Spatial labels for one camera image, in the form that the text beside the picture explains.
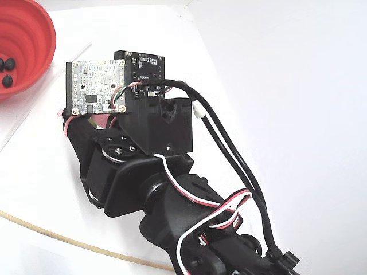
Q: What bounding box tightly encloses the long thin wooden stick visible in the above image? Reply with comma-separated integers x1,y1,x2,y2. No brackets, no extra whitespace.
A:
0,210,175,272

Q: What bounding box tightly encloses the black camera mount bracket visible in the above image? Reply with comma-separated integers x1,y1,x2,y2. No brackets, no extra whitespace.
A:
118,96,194,156

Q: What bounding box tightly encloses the red collapsible silicone cup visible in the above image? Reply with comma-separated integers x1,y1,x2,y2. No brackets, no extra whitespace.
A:
0,0,57,101

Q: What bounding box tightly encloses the red white black servo wire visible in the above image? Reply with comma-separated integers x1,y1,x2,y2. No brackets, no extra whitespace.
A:
175,188,253,275
153,153,244,230

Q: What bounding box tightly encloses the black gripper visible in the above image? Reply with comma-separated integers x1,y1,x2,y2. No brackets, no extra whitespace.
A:
56,108,194,219

